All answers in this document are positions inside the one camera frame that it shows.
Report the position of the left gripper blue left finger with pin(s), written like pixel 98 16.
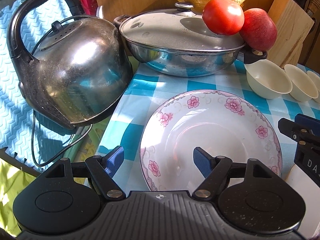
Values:
pixel 101 171

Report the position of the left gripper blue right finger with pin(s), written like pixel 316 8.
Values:
pixel 215 171

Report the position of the cream bowl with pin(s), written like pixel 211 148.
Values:
pixel 267 79
pixel 303 88
pixel 316 80

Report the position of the deep pink-flower plate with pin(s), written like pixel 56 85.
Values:
pixel 220 123

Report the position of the blue checkered tablecloth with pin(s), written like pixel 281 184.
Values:
pixel 150 89

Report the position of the blue foam mat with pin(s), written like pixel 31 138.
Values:
pixel 24 134

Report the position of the stainless steel kettle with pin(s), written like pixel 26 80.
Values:
pixel 78 72

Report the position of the red apple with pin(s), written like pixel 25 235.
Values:
pixel 258 30

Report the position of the wooden knife block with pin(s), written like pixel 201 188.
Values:
pixel 293 25

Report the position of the steel pot with lid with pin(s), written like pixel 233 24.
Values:
pixel 177 42

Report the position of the red tomato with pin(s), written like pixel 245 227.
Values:
pixel 223 17

